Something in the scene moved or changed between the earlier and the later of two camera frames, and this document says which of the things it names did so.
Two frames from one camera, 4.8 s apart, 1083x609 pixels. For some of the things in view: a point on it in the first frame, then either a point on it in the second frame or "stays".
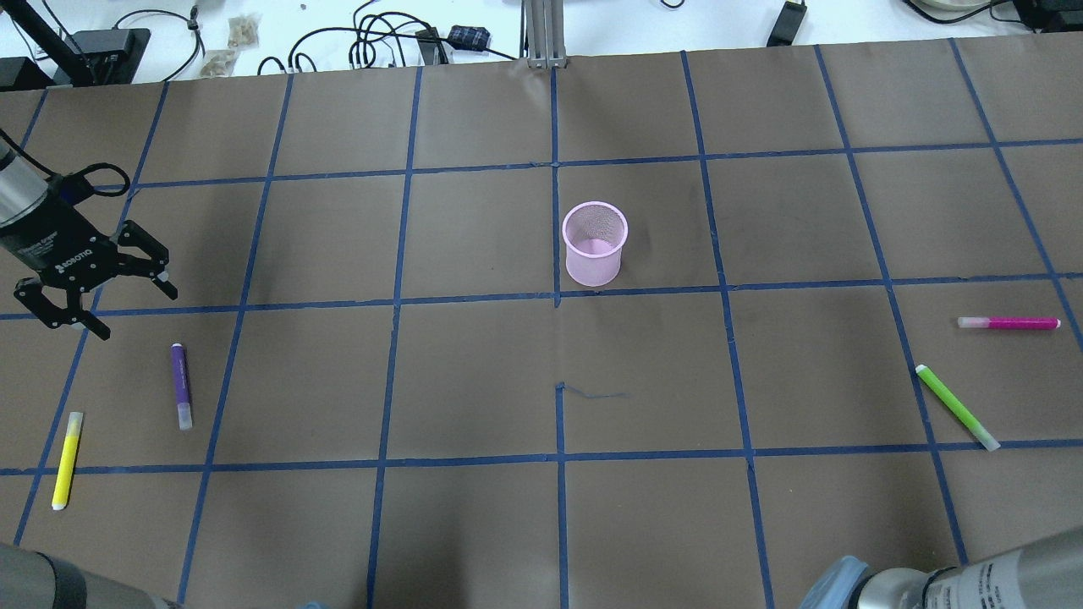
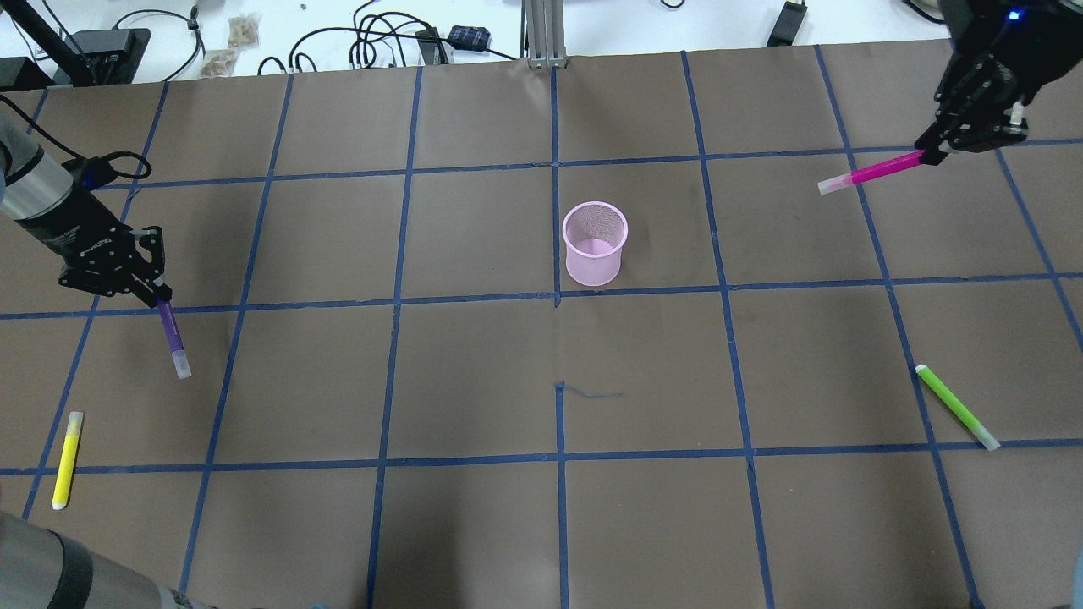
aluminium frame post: (545, 34) stays
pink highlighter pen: (1008, 323) → (903, 161)
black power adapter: (788, 24) stays
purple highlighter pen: (182, 386) → (179, 357)
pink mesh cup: (595, 233) stays
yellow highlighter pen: (66, 463) stays
